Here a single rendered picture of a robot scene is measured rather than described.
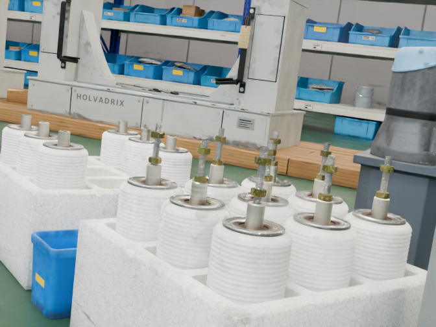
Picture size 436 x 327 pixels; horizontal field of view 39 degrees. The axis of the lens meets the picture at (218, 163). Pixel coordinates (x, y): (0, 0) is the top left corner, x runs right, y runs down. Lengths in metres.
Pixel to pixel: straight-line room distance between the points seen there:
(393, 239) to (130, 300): 0.36
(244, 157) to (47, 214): 1.80
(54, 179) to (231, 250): 0.54
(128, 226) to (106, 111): 2.40
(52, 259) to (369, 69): 8.39
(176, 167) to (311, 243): 0.54
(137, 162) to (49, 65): 2.27
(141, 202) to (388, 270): 0.36
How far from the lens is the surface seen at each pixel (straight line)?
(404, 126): 1.25
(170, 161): 1.26
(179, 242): 0.79
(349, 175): 2.70
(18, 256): 1.20
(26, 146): 1.28
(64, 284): 1.04
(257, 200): 0.72
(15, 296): 1.15
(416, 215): 1.24
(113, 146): 1.47
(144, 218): 0.88
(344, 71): 9.28
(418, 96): 1.25
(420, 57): 1.25
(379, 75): 9.18
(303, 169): 2.74
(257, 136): 2.88
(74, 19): 3.55
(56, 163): 1.16
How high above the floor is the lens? 0.43
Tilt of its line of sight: 9 degrees down
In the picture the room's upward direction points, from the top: 7 degrees clockwise
